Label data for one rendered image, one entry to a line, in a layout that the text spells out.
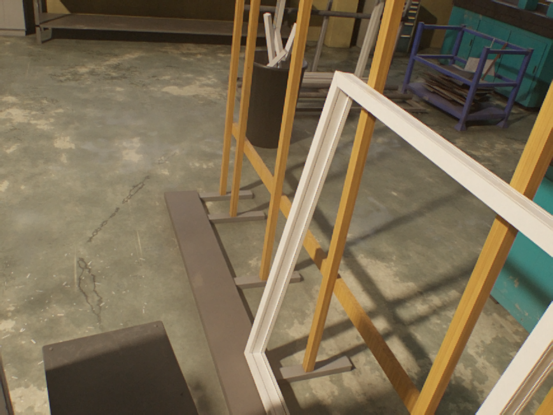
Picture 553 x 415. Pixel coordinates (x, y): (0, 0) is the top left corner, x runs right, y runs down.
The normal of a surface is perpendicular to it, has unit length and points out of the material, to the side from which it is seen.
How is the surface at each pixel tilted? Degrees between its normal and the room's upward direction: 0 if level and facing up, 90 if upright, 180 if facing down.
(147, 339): 0
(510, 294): 90
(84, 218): 0
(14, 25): 90
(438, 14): 90
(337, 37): 90
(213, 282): 0
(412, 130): 82
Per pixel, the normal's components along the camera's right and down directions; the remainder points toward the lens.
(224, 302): 0.12, -0.85
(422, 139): -0.92, -0.06
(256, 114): -0.51, 0.45
